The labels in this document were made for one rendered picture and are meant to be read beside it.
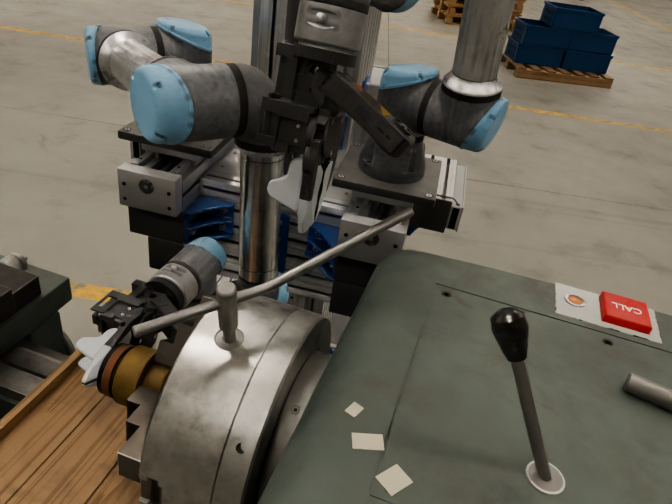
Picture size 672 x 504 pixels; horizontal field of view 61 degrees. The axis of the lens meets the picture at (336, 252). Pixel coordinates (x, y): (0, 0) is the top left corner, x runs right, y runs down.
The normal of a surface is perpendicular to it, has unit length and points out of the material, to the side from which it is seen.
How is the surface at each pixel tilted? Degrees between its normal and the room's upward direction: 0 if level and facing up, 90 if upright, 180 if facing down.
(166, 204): 90
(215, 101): 68
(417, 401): 0
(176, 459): 64
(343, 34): 79
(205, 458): 59
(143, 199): 90
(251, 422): 41
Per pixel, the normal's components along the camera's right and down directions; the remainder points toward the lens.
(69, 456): 0.13, -0.83
